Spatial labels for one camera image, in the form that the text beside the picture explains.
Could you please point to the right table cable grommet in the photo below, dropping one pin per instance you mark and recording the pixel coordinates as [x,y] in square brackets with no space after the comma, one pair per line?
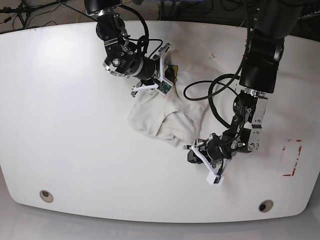
[266,206]

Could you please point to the left table cable grommet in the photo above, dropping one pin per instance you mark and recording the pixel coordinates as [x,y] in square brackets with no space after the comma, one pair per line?
[46,196]

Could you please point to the red tape rectangle marking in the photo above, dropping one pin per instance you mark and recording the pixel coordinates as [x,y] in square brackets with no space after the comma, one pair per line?
[289,157]

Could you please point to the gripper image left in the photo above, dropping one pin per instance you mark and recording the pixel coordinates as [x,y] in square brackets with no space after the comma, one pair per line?
[151,71]

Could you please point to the white T-shirt with yellow logo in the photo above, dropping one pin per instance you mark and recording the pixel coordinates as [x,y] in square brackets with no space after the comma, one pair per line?
[171,117]

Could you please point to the wrist camera board image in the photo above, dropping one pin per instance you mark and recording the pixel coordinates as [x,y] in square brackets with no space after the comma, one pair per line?
[164,87]
[214,179]

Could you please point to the wrist camera board image right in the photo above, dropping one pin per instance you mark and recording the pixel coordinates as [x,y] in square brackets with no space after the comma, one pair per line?
[214,179]

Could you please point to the table cable grommet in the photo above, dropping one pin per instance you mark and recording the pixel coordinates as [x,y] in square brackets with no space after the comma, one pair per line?
[46,196]
[266,206]

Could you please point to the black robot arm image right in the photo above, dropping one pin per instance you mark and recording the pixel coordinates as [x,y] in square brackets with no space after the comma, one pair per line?
[257,74]

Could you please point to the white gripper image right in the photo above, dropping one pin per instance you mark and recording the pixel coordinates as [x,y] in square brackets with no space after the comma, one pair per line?
[215,151]

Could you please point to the black tripod stand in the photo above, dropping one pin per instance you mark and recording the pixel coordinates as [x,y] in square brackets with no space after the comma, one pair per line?
[23,11]

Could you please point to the wrist camera board image left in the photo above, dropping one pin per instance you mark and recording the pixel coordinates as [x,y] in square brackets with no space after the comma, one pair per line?
[164,87]

